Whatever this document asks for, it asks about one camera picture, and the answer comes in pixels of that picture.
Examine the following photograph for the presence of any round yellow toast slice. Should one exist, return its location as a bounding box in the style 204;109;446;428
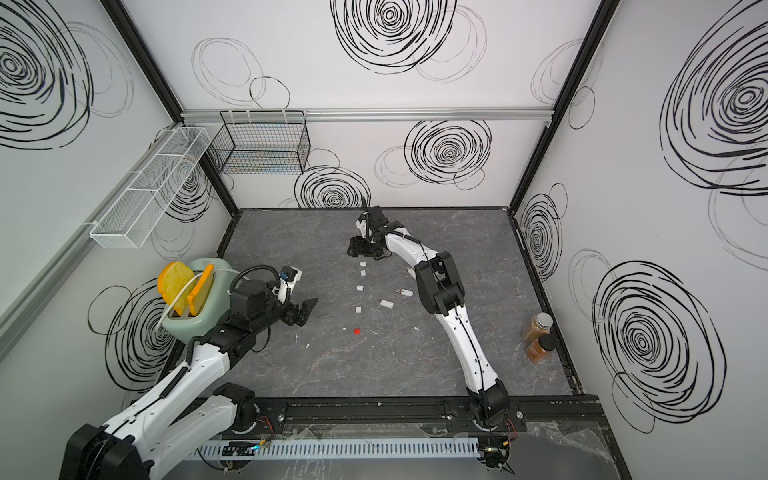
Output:
157;261;195;316

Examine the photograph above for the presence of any grey slotted cable duct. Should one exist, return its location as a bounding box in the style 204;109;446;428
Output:
187;437;481;464

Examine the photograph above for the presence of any black corrugated cable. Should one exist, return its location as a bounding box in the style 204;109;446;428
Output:
227;264;282;295

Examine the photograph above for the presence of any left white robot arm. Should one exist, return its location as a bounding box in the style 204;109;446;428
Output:
59;266;317;479

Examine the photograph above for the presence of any dark orange spice jar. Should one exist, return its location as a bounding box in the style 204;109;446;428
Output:
525;334;557;363

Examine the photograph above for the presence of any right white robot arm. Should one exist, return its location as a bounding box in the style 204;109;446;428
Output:
347;206;510;430

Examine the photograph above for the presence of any white wire shelf basket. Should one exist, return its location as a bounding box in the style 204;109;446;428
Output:
89;127;211;249

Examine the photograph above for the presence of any light spice jar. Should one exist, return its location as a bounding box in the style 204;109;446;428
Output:
523;312;554;342

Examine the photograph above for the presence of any black wire basket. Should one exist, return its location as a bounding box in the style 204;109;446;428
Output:
208;110;311;175

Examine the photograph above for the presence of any orange toast slice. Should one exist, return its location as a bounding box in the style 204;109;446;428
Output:
187;264;215;316

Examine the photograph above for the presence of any green toaster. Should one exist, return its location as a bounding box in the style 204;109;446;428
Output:
156;258;237;343

